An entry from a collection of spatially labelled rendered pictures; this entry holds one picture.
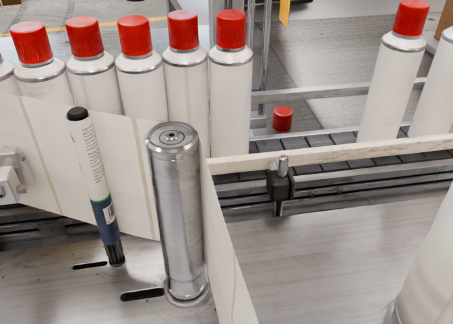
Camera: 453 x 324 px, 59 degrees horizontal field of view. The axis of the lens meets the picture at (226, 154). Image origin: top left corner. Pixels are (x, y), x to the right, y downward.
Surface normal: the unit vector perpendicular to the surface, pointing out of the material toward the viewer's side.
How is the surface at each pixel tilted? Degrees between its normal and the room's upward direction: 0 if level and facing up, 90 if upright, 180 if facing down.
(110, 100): 90
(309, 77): 0
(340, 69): 0
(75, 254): 0
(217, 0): 90
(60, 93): 90
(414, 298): 88
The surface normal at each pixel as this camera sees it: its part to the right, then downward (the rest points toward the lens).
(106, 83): 0.77, 0.40
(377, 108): -0.63, 0.48
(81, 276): 0.00, -0.78
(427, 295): -0.96, 0.21
